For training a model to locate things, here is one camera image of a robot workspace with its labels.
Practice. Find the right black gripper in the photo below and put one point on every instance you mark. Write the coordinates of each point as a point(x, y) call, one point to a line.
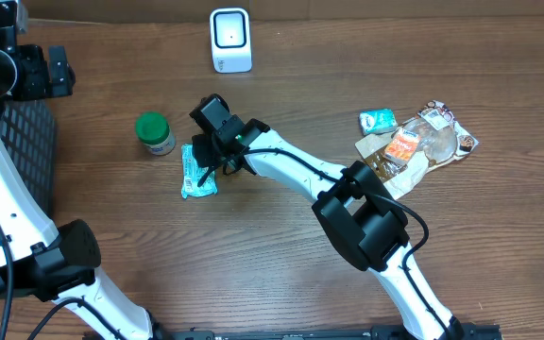
point(208, 159)

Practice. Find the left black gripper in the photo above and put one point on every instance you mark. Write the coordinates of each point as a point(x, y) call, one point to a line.
point(42, 83)

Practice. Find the long teal wipes pack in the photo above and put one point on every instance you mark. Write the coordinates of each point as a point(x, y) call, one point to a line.
point(192, 174)

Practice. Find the green capped plastic bottle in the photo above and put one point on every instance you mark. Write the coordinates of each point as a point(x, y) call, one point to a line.
point(154, 132)

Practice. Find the teal tissue pack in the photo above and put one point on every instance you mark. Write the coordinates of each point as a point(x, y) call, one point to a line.
point(377, 121)

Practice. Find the brown white snack bag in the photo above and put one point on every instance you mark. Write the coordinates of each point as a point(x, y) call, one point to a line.
point(443, 140)

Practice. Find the orange tissue pack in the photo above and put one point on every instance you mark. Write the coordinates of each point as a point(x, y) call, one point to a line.
point(402, 147)

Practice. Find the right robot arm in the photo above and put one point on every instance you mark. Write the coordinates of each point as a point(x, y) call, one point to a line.
point(363, 222)

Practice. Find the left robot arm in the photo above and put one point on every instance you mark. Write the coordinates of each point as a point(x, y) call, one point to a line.
point(59, 264)

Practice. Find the white barcode scanner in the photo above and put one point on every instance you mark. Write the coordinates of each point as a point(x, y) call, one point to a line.
point(230, 40)

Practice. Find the grey plastic mesh basket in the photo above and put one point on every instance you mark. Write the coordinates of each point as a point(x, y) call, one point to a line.
point(29, 131)

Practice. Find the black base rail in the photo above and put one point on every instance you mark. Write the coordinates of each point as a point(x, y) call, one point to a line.
point(472, 332)

